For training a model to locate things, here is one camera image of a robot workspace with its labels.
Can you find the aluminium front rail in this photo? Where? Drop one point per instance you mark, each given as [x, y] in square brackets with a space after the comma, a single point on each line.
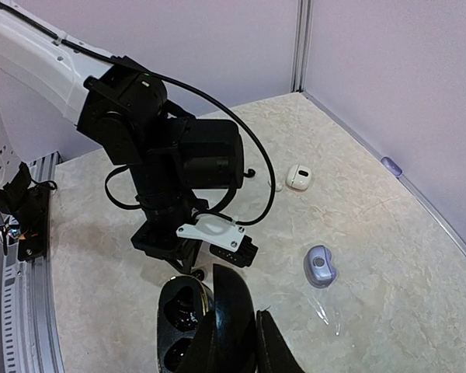
[30, 341]

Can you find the black earbud case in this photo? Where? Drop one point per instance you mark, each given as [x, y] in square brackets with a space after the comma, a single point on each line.
[182, 304]

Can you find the black earbud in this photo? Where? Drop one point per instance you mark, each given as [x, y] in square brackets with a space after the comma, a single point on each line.
[199, 274]
[250, 173]

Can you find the left aluminium corner post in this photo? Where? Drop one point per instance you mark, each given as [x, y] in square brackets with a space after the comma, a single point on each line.
[302, 42]

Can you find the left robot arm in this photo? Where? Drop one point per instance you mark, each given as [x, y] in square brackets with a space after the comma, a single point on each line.
[185, 170]

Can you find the purple earbud charging case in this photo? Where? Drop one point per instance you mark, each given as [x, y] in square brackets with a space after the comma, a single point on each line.
[318, 267]

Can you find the white earbud case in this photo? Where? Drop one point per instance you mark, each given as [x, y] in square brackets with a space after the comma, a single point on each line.
[298, 177]

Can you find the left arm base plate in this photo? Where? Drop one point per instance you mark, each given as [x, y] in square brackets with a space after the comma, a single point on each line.
[24, 204]

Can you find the purple sticker on wall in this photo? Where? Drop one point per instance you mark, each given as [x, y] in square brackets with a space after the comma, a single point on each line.
[391, 166]

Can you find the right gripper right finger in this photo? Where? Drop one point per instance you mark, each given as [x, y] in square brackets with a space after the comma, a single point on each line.
[273, 354]

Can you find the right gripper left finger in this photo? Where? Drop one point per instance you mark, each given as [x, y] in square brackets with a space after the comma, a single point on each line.
[201, 354]

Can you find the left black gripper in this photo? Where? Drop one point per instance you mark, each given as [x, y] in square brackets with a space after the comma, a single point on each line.
[179, 253]

